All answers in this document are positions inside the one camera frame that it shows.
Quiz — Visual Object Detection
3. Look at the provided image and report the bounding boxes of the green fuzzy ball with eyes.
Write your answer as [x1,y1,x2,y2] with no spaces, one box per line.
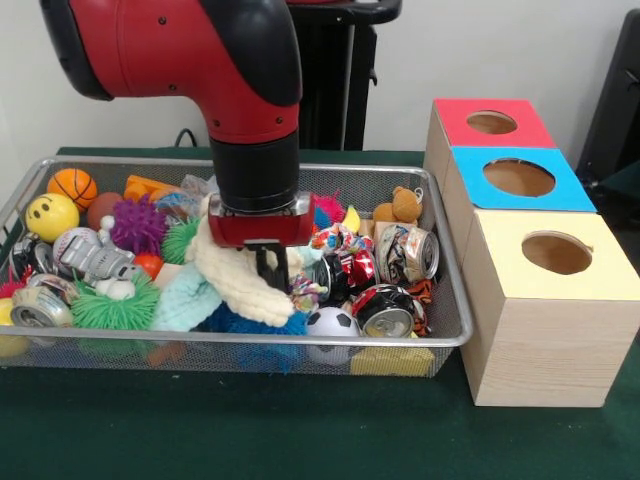
[69,272,164,331]

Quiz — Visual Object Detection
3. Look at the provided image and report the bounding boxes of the mint knitted cloth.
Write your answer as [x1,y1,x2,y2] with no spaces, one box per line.
[149,262,224,334]

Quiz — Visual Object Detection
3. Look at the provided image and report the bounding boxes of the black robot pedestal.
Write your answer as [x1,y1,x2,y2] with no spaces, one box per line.
[287,0,404,151]

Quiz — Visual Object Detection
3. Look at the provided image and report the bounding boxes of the crushed red soda can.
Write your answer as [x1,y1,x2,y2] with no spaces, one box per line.
[352,283,417,339]

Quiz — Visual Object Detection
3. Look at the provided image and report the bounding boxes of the red patterned crumpled cloth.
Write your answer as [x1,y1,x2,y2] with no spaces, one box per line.
[309,222,376,256]

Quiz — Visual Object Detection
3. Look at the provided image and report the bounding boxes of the crushed silver soda can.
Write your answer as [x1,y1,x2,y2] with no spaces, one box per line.
[374,223,441,284]

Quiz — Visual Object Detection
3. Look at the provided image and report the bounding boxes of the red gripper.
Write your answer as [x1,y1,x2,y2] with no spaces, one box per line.
[206,192,318,294]

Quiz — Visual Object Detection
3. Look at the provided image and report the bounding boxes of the purple spiky ball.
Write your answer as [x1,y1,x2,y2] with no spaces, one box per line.
[108,194,169,256]

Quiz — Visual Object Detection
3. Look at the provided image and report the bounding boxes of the wooden box with three holes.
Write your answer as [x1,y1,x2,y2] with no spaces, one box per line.
[423,97,640,409]

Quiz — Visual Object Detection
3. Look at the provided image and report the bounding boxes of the black and white soccer ball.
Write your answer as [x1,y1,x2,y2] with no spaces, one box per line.
[305,305,362,337]

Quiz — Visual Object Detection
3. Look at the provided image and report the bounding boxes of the brown teddy bear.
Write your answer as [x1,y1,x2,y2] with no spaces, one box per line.
[372,186,425,226]

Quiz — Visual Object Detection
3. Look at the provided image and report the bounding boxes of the cream knitted cloth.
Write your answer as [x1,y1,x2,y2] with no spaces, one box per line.
[184,194,296,329]

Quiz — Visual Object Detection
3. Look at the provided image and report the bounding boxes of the yellow smiley ball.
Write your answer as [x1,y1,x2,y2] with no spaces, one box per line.
[25,193,81,244]

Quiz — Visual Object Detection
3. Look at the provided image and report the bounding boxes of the metal mesh bin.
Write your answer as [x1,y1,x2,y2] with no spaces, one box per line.
[0,155,475,377]

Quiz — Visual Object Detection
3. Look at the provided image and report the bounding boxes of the dark green table cloth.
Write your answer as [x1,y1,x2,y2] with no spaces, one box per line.
[0,146,640,480]
[582,162,640,241]

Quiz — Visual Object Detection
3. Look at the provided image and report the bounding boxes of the orange toy basketball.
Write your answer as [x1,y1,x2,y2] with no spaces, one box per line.
[47,168,100,214]

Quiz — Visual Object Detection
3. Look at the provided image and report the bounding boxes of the black upright panel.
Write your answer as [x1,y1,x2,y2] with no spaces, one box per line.
[574,8,640,176]

